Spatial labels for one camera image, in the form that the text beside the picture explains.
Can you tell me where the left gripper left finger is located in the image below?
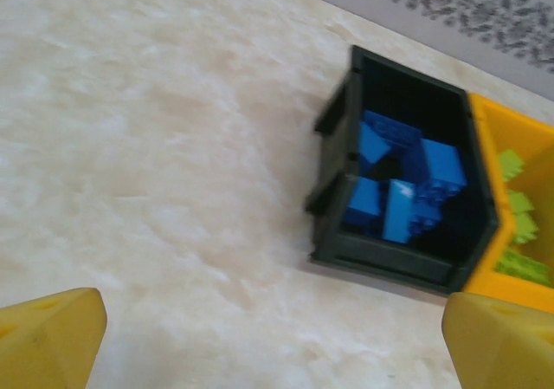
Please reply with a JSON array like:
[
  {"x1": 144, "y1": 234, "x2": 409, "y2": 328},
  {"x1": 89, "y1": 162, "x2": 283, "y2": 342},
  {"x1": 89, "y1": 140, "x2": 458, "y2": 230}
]
[{"x1": 0, "y1": 288, "x2": 108, "y2": 389}]

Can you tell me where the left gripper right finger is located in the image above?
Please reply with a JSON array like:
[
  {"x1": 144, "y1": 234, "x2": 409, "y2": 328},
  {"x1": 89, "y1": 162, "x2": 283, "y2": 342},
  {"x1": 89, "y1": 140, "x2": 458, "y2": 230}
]
[{"x1": 441, "y1": 292, "x2": 554, "y2": 389}]

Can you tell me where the long lime green lego brick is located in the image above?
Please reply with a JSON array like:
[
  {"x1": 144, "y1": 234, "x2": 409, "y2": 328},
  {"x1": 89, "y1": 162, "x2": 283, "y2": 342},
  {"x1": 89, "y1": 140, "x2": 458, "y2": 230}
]
[{"x1": 495, "y1": 248, "x2": 554, "y2": 289}]

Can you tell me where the blue lego brick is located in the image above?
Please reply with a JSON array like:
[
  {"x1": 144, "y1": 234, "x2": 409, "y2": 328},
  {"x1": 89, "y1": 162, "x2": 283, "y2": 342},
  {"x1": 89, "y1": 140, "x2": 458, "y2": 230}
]
[
  {"x1": 363, "y1": 110, "x2": 423, "y2": 147},
  {"x1": 383, "y1": 178, "x2": 419, "y2": 245},
  {"x1": 409, "y1": 189, "x2": 449, "y2": 238},
  {"x1": 358, "y1": 122, "x2": 393, "y2": 165},
  {"x1": 402, "y1": 138, "x2": 469, "y2": 199},
  {"x1": 344, "y1": 176, "x2": 384, "y2": 230}
]

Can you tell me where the black plastic bin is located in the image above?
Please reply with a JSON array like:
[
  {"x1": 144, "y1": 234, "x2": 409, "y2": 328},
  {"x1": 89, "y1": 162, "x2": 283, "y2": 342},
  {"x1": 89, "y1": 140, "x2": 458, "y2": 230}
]
[{"x1": 305, "y1": 44, "x2": 499, "y2": 297}]

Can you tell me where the yellow plastic bin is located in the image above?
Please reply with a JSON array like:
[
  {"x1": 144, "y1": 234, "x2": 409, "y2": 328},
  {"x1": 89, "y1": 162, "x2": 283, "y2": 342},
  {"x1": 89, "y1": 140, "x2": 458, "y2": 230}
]
[{"x1": 462, "y1": 93, "x2": 554, "y2": 314}]

